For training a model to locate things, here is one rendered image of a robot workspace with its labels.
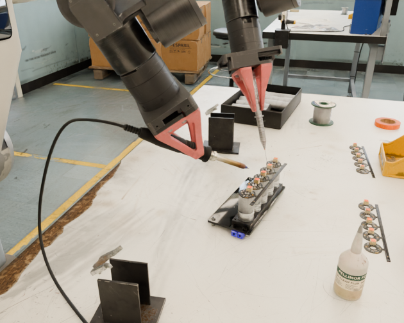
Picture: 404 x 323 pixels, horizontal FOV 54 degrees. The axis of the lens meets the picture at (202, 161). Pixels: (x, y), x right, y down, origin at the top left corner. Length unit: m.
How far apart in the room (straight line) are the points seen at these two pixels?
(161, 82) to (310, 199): 0.35
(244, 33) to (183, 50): 3.46
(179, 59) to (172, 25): 3.70
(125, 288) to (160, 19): 0.29
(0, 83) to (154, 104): 0.37
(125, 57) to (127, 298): 0.27
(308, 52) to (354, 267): 4.61
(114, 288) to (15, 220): 1.72
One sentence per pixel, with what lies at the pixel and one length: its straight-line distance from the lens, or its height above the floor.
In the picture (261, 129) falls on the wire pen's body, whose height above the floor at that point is 0.86.
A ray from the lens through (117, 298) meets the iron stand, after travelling 0.46.
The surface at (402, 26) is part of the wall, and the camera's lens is 5.05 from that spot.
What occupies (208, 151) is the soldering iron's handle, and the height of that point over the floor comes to 0.88.
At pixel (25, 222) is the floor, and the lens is 2.12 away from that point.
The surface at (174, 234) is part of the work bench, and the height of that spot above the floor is 0.75.
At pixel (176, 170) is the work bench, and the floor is 0.75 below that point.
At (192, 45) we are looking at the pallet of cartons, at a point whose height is 0.40.
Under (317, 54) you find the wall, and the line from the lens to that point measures 5.04.
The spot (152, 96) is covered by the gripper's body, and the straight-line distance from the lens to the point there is 0.49.
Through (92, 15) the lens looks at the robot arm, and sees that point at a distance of 0.45.
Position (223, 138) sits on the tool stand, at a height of 0.78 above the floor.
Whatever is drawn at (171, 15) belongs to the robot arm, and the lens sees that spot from 0.47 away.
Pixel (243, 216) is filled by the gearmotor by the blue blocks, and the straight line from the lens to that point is 0.60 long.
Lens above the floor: 1.12
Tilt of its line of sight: 26 degrees down
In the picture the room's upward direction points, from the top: straight up
